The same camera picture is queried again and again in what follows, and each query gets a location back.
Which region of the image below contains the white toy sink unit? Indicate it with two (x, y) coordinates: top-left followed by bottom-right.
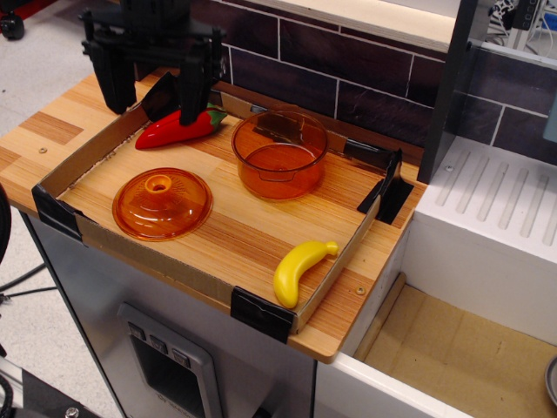
(314, 138), (556, 417)

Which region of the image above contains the yellow toy banana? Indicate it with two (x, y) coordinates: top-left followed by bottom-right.
(273, 240), (339, 308)

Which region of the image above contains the orange transparent toy pot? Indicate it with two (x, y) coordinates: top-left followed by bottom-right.
(232, 111), (328, 200)

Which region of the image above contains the dark shelf upright post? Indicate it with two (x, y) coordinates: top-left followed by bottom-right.
(418, 1), (478, 184)

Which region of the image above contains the grey toy dishwasher front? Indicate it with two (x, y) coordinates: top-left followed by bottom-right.
(117, 303), (224, 417)

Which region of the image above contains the cardboard fence with black tape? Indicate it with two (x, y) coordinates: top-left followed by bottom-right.
(33, 76), (426, 361)

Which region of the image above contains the orange transparent pot lid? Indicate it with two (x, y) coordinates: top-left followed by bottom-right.
(112, 167), (213, 241)

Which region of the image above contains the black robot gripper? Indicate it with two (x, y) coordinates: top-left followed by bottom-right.
(80, 1), (225, 125)

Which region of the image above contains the red toy chili pepper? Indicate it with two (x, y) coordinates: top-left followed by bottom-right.
(135, 104), (228, 151)

